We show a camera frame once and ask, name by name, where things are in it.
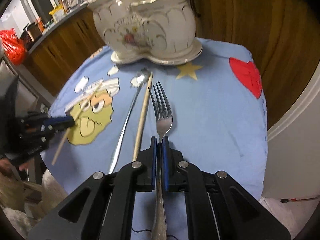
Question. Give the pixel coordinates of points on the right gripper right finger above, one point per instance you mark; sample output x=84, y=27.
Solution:
x=168, y=165

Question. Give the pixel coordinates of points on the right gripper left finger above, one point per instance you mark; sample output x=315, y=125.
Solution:
x=151, y=164

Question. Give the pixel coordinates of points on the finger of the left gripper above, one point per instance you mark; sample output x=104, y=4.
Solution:
x=60, y=120
x=58, y=126

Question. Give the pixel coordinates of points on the silver fork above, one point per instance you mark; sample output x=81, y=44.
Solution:
x=164, y=120

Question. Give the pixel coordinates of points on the grey kitchen countertop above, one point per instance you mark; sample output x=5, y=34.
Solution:
x=54, y=26

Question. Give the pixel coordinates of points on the person's left hand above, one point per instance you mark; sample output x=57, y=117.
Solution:
x=6, y=167

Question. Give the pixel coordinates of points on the wooden chopstick right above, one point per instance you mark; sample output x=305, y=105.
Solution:
x=141, y=124

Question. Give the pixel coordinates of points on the wooden chopstick under fork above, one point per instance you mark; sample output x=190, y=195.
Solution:
x=62, y=141

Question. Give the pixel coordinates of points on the blue cartoon tablecloth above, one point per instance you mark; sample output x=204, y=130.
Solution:
x=219, y=115

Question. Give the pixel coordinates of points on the red plastic bag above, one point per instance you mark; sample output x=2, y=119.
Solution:
x=13, y=46

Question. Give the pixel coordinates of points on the copper pot with lid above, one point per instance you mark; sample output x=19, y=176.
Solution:
x=31, y=33

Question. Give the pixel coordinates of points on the white ceramic utensil holder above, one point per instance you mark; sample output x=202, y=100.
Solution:
x=161, y=31

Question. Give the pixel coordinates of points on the silver clover handle spoon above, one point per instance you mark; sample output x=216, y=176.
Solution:
x=139, y=80

